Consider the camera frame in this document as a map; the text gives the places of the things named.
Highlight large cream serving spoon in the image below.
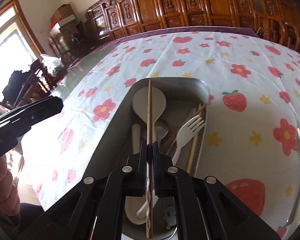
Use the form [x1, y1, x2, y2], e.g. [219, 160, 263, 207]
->
[124, 86, 167, 225]

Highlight person's left hand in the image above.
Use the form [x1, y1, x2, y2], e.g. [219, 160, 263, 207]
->
[0, 154, 20, 216]

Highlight dark wooden chair left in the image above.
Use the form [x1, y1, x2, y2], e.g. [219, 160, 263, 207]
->
[0, 59, 68, 110]

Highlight metal rectangular tray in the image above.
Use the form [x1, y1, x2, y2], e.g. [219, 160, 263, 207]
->
[72, 77, 210, 240]

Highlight strawberry flower tablecloth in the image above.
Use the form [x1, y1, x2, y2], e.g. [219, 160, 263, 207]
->
[22, 31, 300, 239]

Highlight stacked cardboard boxes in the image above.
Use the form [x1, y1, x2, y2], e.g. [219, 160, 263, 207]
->
[49, 4, 81, 56]

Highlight carved wooden long sofa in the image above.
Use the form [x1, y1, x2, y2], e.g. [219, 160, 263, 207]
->
[84, 0, 266, 43]

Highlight carved wooden armchair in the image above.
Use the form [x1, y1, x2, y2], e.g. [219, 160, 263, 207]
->
[259, 0, 300, 54]

